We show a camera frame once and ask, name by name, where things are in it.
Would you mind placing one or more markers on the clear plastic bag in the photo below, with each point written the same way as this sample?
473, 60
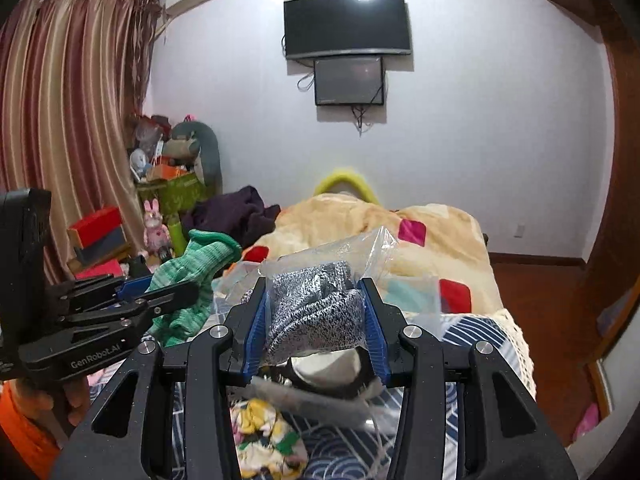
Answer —
232, 285

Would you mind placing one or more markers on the beige blanket with coloured squares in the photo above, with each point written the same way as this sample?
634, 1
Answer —
350, 220

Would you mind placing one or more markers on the white and black sock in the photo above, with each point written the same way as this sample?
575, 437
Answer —
325, 367

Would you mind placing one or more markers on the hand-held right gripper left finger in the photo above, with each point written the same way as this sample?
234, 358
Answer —
254, 332

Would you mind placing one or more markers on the black wall television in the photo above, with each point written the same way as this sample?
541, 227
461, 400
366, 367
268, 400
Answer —
347, 22

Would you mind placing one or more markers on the grey socks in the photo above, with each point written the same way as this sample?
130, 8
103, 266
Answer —
310, 310

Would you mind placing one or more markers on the grey plush toy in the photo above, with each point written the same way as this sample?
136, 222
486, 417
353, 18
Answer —
200, 147

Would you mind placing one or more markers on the yellow white patterned sock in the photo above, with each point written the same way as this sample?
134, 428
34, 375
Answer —
262, 435

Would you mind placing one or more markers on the green knitted sock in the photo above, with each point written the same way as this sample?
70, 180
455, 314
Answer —
185, 265

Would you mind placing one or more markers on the white crochet cloth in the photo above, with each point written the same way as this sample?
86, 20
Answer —
517, 345

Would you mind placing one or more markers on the orange box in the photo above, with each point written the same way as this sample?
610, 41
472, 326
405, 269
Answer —
167, 172

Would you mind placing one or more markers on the striped curtain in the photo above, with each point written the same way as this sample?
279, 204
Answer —
70, 110

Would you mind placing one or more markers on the person's left hand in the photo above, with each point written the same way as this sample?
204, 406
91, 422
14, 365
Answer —
79, 396

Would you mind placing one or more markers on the red and grey box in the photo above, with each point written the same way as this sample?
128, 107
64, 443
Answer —
97, 230

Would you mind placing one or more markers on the dark purple cloth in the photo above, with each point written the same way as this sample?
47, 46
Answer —
225, 212

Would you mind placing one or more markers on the pink item on floor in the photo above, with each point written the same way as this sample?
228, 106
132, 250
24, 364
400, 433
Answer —
586, 422

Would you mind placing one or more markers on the yellow fuzzy arch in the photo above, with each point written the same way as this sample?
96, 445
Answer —
345, 175

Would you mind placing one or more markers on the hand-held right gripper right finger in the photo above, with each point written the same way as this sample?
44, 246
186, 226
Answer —
374, 332

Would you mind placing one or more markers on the wooden door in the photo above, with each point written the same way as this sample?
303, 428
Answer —
617, 160

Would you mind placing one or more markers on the pink bunny doll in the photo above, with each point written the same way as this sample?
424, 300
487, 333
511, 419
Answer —
156, 232

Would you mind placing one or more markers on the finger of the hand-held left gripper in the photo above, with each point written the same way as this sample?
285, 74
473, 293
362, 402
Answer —
132, 286
167, 299

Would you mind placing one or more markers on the blue patterned bedsheet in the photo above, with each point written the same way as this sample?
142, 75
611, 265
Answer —
345, 452

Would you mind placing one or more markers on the pink flat box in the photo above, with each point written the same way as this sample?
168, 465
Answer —
100, 269

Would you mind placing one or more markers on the green cardboard box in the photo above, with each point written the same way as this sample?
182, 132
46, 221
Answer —
172, 192

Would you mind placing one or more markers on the wall outlet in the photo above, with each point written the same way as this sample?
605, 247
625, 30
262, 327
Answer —
520, 230

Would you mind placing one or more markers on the green bottle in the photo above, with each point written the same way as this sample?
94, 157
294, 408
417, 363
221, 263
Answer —
176, 232

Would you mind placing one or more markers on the pile of clutter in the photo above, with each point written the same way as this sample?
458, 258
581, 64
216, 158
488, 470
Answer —
147, 140

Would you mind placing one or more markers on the small black monitor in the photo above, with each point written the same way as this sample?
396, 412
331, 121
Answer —
349, 80

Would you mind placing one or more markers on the person's left forearm orange sleeve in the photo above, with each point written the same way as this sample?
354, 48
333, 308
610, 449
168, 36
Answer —
22, 440

